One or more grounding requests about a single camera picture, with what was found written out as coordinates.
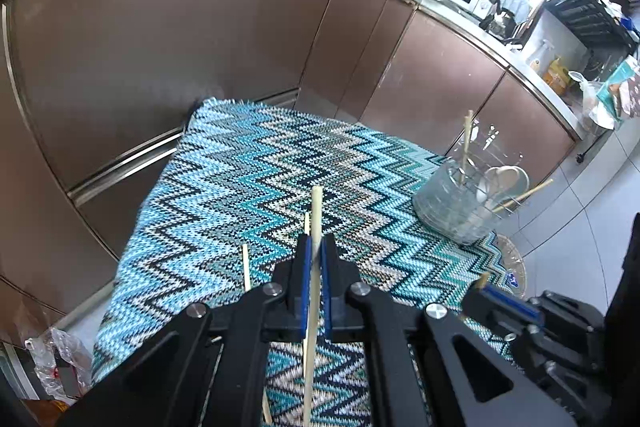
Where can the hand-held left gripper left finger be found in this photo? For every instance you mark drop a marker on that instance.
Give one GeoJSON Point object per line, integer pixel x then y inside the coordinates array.
{"type": "Point", "coordinates": [305, 282]}

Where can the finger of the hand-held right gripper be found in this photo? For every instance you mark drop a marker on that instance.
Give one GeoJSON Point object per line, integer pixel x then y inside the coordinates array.
{"type": "Point", "coordinates": [505, 302]}
{"type": "Point", "coordinates": [550, 357]}

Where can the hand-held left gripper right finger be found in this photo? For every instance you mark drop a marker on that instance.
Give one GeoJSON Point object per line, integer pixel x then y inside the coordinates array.
{"type": "Point", "coordinates": [327, 287]}

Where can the clear glass utensil holder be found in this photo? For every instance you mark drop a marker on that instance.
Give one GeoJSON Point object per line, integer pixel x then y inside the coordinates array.
{"type": "Point", "coordinates": [450, 212]}

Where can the small waste basket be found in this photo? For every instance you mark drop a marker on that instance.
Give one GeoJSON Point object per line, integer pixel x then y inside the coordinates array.
{"type": "Point", "coordinates": [515, 262]}

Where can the zigzag woven mat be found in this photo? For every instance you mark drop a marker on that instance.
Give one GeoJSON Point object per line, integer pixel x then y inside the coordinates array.
{"type": "Point", "coordinates": [240, 167]}

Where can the crumpled plastic bag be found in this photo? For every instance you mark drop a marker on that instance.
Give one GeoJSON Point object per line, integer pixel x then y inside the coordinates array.
{"type": "Point", "coordinates": [597, 107]}

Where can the yellow bottle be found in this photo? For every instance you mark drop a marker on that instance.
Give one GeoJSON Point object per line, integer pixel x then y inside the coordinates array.
{"type": "Point", "coordinates": [556, 77]}

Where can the clear spray bottle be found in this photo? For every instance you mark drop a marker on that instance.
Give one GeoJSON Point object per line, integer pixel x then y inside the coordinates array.
{"type": "Point", "coordinates": [540, 57]}

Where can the clear red plastic bag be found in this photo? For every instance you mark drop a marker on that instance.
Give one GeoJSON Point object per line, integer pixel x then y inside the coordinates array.
{"type": "Point", "coordinates": [55, 357]}

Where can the dark kettle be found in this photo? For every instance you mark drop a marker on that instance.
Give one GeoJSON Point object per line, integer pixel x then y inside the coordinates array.
{"type": "Point", "coordinates": [497, 14]}

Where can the grey towel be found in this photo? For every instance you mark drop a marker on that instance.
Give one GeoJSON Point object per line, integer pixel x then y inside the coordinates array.
{"type": "Point", "coordinates": [520, 2]}

